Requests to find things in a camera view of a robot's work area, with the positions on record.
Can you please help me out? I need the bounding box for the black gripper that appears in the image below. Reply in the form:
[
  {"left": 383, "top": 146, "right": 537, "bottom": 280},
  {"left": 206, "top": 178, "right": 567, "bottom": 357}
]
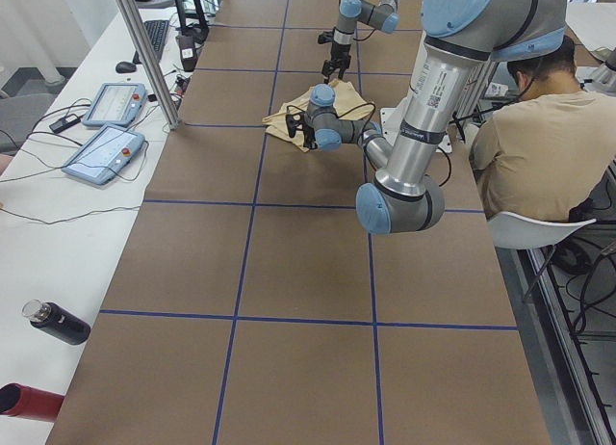
[
  {"left": 285, "top": 112, "right": 318, "bottom": 150},
  {"left": 318, "top": 28, "right": 354, "bottom": 84}
]

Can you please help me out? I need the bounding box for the cream long-sleeve printed shirt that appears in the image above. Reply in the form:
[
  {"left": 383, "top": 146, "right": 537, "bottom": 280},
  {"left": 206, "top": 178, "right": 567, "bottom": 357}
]
[{"left": 262, "top": 79, "right": 372, "bottom": 152}]

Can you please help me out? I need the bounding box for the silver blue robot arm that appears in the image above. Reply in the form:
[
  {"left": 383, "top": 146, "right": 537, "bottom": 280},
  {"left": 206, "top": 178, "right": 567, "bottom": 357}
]
[
  {"left": 285, "top": 0, "right": 567, "bottom": 234},
  {"left": 318, "top": 0, "right": 400, "bottom": 84}
]

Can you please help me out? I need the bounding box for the black keyboard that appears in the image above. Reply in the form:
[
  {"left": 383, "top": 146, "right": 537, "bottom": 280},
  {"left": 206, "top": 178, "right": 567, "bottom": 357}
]
[{"left": 143, "top": 19, "right": 169, "bottom": 61}]

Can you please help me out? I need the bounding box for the upper teach pendant tablet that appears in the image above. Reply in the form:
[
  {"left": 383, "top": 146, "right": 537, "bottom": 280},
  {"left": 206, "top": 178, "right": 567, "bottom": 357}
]
[{"left": 81, "top": 82, "right": 147, "bottom": 128}]

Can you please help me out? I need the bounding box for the teach pendant tablet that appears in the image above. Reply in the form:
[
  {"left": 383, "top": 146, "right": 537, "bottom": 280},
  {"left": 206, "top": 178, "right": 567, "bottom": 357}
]
[
  {"left": 61, "top": 124, "right": 145, "bottom": 186},
  {"left": 81, "top": 82, "right": 147, "bottom": 128}
]

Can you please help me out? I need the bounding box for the black computer mouse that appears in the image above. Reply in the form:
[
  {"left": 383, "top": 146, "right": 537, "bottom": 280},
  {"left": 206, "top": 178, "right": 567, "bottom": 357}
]
[{"left": 115, "top": 61, "right": 137, "bottom": 74}]

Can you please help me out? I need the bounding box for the lower teach pendant tablet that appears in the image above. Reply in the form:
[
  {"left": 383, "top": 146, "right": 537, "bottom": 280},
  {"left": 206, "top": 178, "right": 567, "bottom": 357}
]
[{"left": 61, "top": 124, "right": 145, "bottom": 186}]

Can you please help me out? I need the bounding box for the person in beige shirt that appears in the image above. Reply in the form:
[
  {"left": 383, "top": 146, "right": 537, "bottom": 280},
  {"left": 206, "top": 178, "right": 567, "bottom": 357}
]
[{"left": 470, "top": 37, "right": 615, "bottom": 223}]

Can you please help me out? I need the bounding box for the small black power adapter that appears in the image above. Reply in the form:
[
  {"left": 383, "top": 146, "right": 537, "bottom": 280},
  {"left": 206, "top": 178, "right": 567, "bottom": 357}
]
[{"left": 49, "top": 115, "right": 81, "bottom": 134}]

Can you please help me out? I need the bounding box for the white plastic chair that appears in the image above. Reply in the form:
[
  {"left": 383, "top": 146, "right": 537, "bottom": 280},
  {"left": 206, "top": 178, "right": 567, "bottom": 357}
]
[{"left": 487, "top": 211, "right": 597, "bottom": 302}]

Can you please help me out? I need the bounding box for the black water bottle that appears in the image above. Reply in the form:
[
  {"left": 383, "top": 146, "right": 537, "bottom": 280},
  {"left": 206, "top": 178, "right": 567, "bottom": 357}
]
[{"left": 22, "top": 300, "right": 90, "bottom": 345}]

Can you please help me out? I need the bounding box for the red cylinder bottle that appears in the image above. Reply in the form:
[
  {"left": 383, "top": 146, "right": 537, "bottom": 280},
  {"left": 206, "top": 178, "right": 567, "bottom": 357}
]
[{"left": 1, "top": 383, "right": 64, "bottom": 422}]

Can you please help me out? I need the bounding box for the aluminium frame post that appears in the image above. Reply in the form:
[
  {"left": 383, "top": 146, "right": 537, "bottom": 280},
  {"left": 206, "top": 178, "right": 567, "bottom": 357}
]
[{"left": 115, "top": 0, "right": 180, "bottom": 130}]

